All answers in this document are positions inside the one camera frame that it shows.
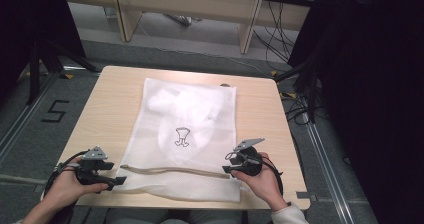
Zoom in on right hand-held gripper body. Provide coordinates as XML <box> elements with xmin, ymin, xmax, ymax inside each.
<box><xmin>232</xmin><ymin>137</ymin><xmax>266</xmax><ymax>178</ymax></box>

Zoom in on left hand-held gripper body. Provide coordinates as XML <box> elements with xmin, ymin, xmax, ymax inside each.
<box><xmin>75</xmin><ymin>146</ymin><xmax>115</xmax><ymax>186</ymax></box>

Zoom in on white mesh laundry bag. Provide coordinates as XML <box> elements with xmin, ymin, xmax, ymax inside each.
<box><xmin>114</xmin><ymin>77</ymin><xmax>242</xmax><ymax>204</ymax></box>

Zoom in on person's right hand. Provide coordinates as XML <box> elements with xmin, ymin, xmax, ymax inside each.
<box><xmin>230</xmin><ymin>151</ymin><xmax>288</xmax><ymax>212</ymax></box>

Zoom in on person's left hand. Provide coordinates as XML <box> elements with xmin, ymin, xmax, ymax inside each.
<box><xmin>42</xmin><ymin>156</ymin><xmax>110</xmax><ymax>216</ymax></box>

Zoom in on person's legs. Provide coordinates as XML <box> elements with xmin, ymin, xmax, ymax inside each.
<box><xmin>102</xmin><ymin>207</ymin><xmax>248</xmax><ymax>224</ymax></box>

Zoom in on grey tape piece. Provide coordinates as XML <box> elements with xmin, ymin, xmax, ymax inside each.
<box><xmin>295</xmin><ymin>190</ymin><xmax>318</xmax><ymax>202</ymax></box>

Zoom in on white garment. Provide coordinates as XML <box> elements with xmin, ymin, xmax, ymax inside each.
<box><xmin>147</xmin><ymin>86</ymin><xmax>224</xmax><ymax>158</ymax></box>

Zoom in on black metal stand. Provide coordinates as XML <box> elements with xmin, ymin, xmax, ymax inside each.
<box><xmin>27</xmin><ymin>38</ymin><xmax>101</xmax><ymax>106</ymax></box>
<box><xmin>274</xmin><ymin>58</ymin><xmax>318</xmax><ymax>124</ymax></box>

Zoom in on black curtain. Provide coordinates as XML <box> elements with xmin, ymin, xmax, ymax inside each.
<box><xmin>287</xmin><ymin>0</ymin><xmax>424</xmax><ymax>224</ymax></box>
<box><xmin>0</xmin><ymin>0</ymin><xmax>86</xmax><ymax>100</ymax></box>

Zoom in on light wooden desk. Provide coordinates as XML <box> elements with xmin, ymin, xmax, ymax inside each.
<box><xmin>60</xmin><ymin>0</ymin><xmax>322</xmax><ymax>55</ymax></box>

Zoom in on right hand-held gripper cable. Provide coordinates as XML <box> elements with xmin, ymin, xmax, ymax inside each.
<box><xmin>261</xmin><ymin>156</ymin><xmax>285</xmax><ymax>197</ymax></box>

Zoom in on hand-held gripper cable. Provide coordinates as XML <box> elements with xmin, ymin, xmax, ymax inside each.
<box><xmin>261</xmin><ymin>156</ymin><xmax>285</xmax><ymax>197</ymax></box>
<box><xmin>43</xmin><ymin>149</ymin><xmax>90</xmax><ymax>199</ymax></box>

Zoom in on left hand-held gripper cable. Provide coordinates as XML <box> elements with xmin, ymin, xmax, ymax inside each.
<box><xmin>43</xmin><ymin>149</ymin><xmax>90</xmax><ymax>199</ymax></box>

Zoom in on black cable bundle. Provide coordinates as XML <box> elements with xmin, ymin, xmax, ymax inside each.
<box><xmin>279</xmin><ymin>89</ymin><xmax>316</xmax><ymax>126</ymax></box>
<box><xmin>252</xmin><ymin>0</ymin><xmax>298</xmax><ymax>72</ymax></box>

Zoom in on metal floor rail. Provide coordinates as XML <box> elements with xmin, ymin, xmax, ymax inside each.
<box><xmin>303</xmin><ymin>119</ymin><xmax>355</xmax><ymax>224</ymax></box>
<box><xmin>0</xmin><ymin>73</ymin><xmax>62</xmax><ymax>166</ymax></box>

